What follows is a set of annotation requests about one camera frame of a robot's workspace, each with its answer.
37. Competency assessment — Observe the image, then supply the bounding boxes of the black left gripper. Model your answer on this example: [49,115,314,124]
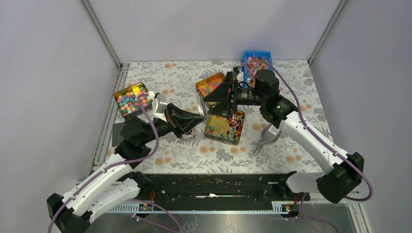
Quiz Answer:
[141,103,206,144]

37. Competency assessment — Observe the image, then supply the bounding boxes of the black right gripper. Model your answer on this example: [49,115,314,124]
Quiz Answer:
[204,72,266,118]

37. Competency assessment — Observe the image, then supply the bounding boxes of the metal scoop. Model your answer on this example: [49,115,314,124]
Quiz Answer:
[253,125,282,156]

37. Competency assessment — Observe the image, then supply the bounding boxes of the white jar lid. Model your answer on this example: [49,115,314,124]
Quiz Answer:
[197,96,208,118]

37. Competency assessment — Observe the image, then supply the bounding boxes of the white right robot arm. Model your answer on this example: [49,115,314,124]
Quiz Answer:
[203,69,365,203]

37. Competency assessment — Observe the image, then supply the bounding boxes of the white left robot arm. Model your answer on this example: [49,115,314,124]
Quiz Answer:
[47,102,206,233]

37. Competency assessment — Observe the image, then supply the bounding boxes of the green tin with gummy candies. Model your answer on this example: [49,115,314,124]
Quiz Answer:
[195,72,225,97]

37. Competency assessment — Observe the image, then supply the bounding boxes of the green tin with star candies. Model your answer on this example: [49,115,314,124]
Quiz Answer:
[113,82,153,118]

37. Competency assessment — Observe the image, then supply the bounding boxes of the floral tablecloth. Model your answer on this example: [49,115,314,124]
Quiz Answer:
[124,60,331,173]

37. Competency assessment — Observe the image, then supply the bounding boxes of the blue plastic bin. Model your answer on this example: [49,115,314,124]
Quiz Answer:
[242,51,273,87]

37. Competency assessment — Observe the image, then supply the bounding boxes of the grey perforated plate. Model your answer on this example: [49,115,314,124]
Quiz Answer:
[111,122,123,148]

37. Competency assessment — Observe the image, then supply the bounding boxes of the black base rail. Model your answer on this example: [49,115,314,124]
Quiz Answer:
[137,172,310,205]

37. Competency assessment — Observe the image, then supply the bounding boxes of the aluminium frame rails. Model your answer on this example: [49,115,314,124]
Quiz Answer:
[64,0,118,189]

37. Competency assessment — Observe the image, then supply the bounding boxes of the grey slotted cable duct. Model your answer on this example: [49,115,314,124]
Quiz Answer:
[108,199,293,215]

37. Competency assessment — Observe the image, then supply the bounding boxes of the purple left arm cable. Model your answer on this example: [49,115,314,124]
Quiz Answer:
[47,95,183,233]

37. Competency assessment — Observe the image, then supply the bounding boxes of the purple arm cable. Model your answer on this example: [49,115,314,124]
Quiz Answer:
[47,95,183,233]
[240,57,374,233]

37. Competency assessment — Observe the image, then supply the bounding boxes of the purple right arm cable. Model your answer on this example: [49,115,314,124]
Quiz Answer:
[240,57,374,233]

